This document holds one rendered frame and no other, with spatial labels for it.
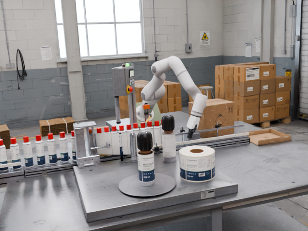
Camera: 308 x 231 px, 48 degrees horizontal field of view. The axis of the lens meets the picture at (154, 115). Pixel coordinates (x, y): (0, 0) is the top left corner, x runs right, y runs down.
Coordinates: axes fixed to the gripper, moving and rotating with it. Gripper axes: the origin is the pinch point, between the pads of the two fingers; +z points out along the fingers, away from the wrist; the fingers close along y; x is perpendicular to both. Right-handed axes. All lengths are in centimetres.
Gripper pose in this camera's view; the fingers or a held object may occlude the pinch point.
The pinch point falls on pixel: (189, 135)
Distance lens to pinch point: 258.1
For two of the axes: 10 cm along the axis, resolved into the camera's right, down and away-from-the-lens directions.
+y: 3.1, 1.8, -9.3
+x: 9.1, 2.3, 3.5
